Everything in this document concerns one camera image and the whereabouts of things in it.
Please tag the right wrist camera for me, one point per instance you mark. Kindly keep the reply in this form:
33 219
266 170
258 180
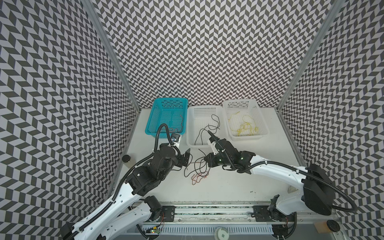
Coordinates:
214 145

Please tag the black round cap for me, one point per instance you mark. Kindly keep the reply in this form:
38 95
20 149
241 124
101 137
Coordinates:
333 226

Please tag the black cap jar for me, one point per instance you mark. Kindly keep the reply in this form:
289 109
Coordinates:
126 158

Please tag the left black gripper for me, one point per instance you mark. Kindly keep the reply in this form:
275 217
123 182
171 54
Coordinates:
181 162

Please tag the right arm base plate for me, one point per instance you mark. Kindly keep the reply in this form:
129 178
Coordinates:
261 214

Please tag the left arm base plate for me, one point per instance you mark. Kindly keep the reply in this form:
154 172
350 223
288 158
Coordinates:
167 214

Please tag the white plastic basket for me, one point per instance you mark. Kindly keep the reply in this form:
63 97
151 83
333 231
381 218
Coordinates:
245 120
201 120

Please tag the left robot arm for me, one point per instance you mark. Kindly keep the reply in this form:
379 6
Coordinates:
129 205

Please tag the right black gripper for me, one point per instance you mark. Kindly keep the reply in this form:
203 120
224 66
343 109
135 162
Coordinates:
218 146

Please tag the teal plastic basket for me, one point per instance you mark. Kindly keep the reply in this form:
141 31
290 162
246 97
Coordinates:
169 111

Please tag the right white plastic basket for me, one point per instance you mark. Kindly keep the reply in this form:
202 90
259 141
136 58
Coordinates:
245 120

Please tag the right side clear jar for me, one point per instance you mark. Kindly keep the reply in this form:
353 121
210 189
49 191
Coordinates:
292 189

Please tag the round white knob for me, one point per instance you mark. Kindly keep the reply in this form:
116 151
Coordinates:
221 233

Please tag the middle white plastic basket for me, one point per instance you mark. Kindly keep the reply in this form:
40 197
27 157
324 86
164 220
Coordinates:
201 120

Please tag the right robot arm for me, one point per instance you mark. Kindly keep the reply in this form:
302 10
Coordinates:
310 188

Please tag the aluminium front rail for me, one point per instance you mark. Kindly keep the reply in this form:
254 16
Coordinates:
218 213

